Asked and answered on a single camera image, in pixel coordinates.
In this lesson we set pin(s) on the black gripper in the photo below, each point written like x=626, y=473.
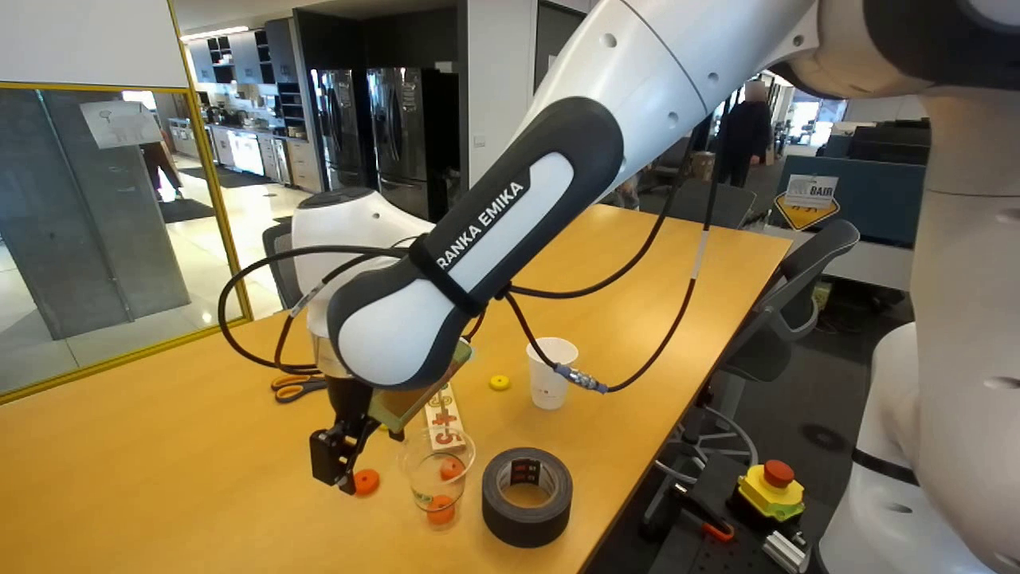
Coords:
x=351, y=408

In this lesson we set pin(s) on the clear plastic cup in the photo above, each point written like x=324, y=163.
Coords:
x=426, y=479

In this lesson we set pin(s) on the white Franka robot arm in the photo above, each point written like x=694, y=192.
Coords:
x=480, y=235

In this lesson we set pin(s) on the white paper cup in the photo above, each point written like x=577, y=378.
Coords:
x=554, y=383

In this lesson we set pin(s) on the wooden number peg board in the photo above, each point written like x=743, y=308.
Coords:
x=446, y=425

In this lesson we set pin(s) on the yellow round token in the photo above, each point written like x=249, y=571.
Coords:
x=498, y=379

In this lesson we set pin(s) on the black tape roll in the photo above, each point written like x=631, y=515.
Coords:
x=526, y=527

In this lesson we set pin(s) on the grey fabric chair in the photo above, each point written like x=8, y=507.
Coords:
x=278, y=264

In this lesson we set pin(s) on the yellow framed glass partition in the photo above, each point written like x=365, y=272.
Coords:
x=106, y=264

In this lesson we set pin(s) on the white kitchen counter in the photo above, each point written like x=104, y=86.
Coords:
x=258, y=155

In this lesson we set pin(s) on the black glass door fridge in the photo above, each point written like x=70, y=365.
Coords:
x=339, y=137
x=401, y=137

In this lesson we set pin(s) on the yellow red emergency stop button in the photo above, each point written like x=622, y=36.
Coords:
x=772, y=491

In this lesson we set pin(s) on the silver metal box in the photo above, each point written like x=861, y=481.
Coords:
x=784, y=549

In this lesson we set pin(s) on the dark office chair with armrest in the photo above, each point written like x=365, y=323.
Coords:
x=790, y=304

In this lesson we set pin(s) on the small yellow table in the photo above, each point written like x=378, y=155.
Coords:
x=805, y=212

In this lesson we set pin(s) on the person in black coat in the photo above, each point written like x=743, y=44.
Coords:
x=749, y=127

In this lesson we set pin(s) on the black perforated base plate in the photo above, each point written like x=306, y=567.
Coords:
x=665, y=551

